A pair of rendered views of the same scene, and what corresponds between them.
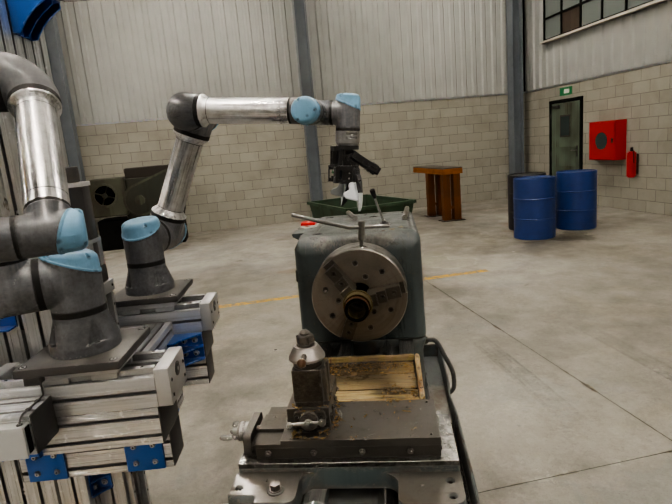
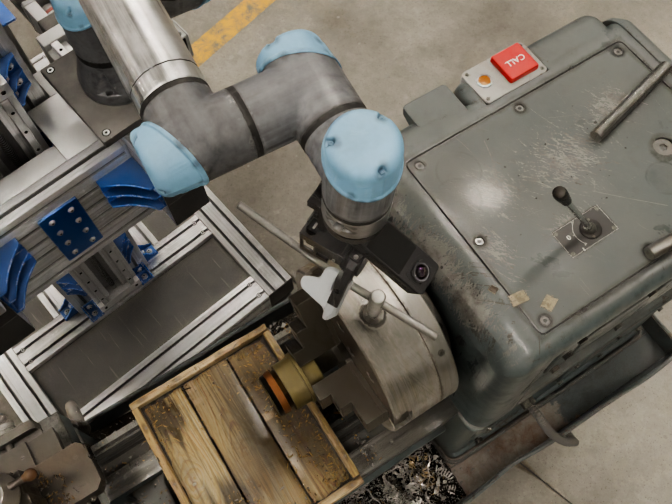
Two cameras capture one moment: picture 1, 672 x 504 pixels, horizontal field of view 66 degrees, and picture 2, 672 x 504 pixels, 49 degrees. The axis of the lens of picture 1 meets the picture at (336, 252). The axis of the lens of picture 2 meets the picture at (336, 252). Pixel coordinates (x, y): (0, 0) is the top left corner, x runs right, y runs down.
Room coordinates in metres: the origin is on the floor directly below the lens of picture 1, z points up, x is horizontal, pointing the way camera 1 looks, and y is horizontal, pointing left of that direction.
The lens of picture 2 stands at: (1.40, -0.35, 2.27)
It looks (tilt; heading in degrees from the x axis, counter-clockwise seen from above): 65 degrees down; 53
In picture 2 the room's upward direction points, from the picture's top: 2 degrees counter-clockwise
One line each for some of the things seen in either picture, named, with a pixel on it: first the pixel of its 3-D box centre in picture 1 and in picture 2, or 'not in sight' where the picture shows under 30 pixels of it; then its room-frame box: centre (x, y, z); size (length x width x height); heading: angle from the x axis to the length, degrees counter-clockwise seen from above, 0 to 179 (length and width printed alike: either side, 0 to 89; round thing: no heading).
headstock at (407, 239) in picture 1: (361, 269); (541, 218); (2.08, -0.10, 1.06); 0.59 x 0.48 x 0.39; 173
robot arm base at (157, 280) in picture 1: (148, 274); (112, 55); (1.64, 0.61, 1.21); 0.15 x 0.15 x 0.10
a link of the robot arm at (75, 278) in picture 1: (70, 277); not in sight; (1.14, 0.60, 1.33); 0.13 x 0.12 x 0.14; 114
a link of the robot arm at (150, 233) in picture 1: (143, 238); (96, 8); (1.64, 0.61, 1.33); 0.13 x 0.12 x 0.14; 170
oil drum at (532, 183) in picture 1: (534, 207); not in sight; (7.56, -2.97, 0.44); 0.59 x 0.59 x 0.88
